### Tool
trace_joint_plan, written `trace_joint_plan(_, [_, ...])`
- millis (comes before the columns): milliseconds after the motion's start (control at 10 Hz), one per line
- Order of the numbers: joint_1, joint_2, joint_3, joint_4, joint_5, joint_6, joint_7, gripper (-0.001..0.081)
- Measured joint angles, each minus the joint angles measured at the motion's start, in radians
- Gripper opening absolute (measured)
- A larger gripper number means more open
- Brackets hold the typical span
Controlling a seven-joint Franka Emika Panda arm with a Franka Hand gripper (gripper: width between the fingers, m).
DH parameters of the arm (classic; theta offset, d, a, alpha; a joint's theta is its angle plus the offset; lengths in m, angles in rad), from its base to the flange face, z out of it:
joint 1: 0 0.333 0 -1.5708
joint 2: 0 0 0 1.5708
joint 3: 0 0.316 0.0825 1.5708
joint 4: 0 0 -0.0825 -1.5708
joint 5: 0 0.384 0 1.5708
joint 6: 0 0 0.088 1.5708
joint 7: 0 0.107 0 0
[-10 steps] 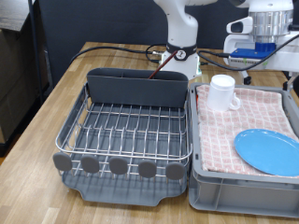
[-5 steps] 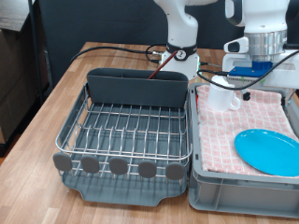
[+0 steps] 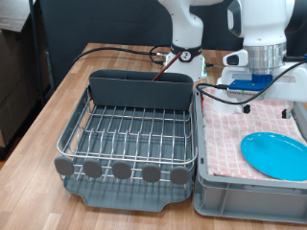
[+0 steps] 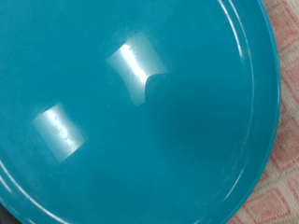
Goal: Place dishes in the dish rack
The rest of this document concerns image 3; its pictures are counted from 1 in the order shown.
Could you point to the dark grey cutlery holder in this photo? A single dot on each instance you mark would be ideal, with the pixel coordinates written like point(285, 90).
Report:
point(140, 91)

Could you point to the grey plastic crate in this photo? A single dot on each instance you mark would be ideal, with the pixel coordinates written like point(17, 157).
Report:
point(249, 201)

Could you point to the black vertical pole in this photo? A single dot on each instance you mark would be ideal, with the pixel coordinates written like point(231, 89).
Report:
point(35, 48)

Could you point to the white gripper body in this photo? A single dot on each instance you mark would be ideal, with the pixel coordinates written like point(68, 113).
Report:
point(294, 86)

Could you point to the brown wooden spoon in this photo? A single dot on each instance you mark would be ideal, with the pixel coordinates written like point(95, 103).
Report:
point(166, 66)

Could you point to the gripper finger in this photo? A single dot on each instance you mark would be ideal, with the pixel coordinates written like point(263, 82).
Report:
point(286, 114)
point(246, 109)

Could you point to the dark wooden shelf board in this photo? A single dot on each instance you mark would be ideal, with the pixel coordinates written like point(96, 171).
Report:
point(11, 14)

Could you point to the pink checked towel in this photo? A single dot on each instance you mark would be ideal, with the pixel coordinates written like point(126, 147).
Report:
point(224, 140)

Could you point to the blue plate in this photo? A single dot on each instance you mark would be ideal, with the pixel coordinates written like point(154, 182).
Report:
point(278, 156)

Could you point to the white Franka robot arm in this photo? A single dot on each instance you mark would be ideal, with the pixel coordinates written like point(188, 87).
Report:
point(262, 22)

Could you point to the brown cardboard box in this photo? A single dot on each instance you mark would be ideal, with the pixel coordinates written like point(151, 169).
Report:
point(16, 89)

